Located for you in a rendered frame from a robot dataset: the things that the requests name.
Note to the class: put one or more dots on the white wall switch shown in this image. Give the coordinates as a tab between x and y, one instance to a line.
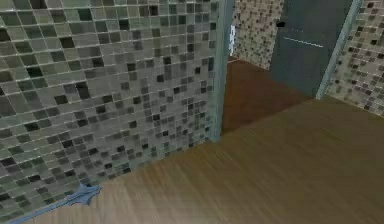
232	39

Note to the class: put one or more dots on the dark grey room door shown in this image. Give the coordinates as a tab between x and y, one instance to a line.
306	56

